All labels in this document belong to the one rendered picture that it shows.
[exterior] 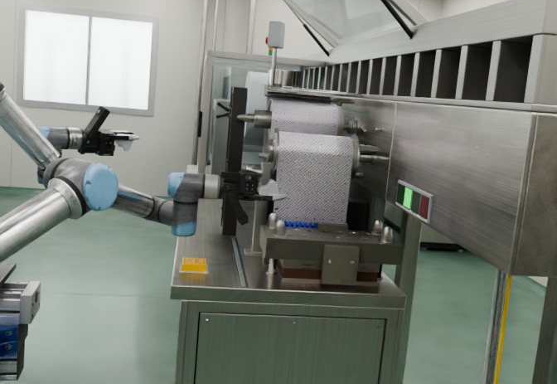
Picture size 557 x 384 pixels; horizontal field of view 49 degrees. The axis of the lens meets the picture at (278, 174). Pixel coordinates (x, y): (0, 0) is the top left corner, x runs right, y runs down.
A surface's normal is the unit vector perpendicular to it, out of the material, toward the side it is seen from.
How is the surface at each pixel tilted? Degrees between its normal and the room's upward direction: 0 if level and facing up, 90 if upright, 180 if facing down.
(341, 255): 90
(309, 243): 90
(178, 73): 90
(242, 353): 90
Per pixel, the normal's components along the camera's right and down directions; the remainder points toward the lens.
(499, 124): -0.99, -0.07
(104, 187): 0.88, 0.09
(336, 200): 0.13, 0.14
